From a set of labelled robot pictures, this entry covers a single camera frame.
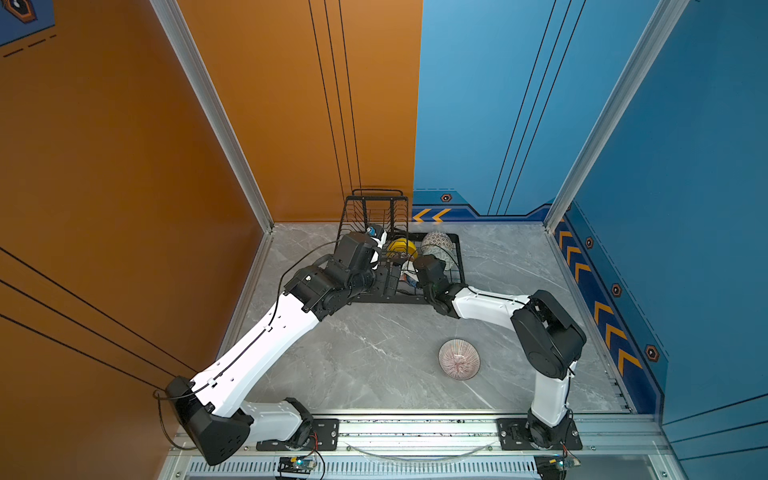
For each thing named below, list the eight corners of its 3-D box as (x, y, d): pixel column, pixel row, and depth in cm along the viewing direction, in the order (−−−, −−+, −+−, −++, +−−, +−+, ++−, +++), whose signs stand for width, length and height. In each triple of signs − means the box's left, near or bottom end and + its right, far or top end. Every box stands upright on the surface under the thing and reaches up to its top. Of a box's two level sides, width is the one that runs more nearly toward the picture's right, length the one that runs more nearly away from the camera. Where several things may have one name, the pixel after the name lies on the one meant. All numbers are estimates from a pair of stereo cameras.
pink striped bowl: (439, 380, 83) (441, 374, 79) (436, 345, 90) (437, 338, 86) (479, 380, 83) (483, 374, 79) (472, 345, 90) (476, 338, 86)
